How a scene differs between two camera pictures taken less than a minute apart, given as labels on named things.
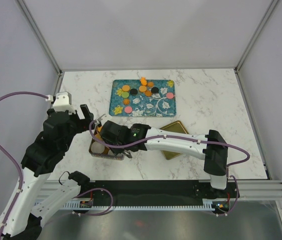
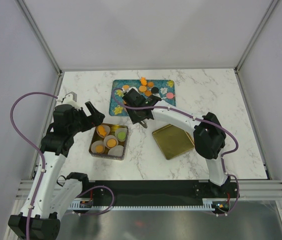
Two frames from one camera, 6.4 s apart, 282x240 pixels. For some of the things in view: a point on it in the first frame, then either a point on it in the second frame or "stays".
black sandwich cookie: (155, 90) stays
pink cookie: (169, 95) stays
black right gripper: (116, 151) → (133, 119)
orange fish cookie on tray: (143, 81) stays
